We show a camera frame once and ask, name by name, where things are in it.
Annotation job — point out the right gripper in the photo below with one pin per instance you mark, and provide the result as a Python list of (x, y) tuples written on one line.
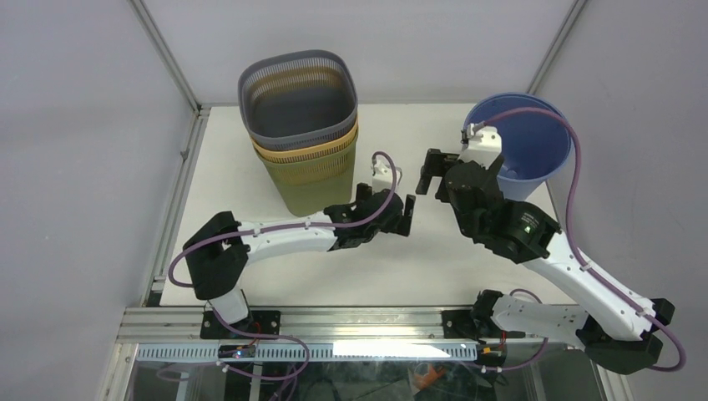
[(433, 166)]

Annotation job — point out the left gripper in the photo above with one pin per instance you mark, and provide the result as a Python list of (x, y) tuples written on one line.
[(362, 193)]

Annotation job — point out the green slatted basket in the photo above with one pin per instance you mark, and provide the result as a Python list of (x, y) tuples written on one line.
[(310, 186)]

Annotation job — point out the blue plastic bucket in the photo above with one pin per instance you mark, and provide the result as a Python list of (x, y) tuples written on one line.
[(534, 146)]

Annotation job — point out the yellow slatted basket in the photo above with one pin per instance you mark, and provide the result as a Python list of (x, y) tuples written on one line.
[(308, 153)]

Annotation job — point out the grey slatted basket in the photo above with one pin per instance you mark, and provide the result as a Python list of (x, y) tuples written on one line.
[(297, 100)]

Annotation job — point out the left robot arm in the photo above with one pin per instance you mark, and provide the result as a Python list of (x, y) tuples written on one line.
[(218, 253)]

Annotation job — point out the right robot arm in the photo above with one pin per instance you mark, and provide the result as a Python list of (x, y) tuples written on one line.
[(614, 326)]

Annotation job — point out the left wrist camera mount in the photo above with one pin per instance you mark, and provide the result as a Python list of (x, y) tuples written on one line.
[(384, 177)]

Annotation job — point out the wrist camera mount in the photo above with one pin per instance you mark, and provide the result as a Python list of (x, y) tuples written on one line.
[(481, 144), (384, 177)]

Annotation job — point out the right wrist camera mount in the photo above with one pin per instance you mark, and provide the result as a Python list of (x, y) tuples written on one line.
[(481, 144)]

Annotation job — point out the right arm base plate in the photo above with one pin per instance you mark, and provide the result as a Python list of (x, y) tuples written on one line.
[(466, 323)]

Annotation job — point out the white slotted cable duct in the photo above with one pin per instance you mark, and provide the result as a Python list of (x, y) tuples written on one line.
[(338, 351)]

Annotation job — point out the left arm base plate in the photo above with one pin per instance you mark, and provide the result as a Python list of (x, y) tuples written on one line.
[(259, 321)]

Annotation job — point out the aluminium frame rail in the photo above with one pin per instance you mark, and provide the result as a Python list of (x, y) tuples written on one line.
[(310, 324)]

